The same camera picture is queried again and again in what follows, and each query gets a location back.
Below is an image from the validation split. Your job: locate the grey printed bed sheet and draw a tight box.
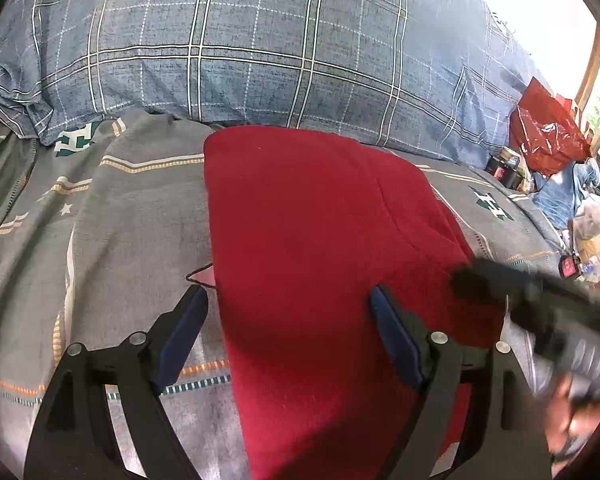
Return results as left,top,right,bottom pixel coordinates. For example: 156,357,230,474
0,97,581,480

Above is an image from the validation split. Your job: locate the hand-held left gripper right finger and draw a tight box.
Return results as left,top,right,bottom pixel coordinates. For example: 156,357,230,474
369,284,553,480

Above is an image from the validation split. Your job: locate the red plastic bag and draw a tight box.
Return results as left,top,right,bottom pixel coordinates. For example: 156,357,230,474
509,76,593,177

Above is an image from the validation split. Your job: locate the wooden window frame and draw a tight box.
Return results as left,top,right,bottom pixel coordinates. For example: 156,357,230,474
574,25,600,161

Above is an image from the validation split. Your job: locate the blue plaid pillow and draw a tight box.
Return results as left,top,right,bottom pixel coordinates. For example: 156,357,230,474
0,0,556,171

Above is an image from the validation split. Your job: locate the blue denim cloth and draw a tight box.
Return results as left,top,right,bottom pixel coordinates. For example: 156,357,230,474
531,159,600,230

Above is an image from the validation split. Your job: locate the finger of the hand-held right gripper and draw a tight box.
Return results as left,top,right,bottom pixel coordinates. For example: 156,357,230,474
451,258,543,311

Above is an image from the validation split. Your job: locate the small red black object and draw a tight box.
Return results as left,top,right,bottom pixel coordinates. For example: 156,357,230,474
557,254,581,279

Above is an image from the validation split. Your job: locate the person's right hand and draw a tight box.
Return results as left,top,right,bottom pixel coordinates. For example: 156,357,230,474
547,377,600,463

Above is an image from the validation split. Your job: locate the red fleece garment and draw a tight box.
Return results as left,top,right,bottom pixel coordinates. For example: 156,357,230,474
202,126,506,480

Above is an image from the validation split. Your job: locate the dark jar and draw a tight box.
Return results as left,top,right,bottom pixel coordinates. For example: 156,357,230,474
484,146,527,190

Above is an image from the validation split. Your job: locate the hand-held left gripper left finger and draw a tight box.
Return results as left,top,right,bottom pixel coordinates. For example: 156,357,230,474
24,285,210,480

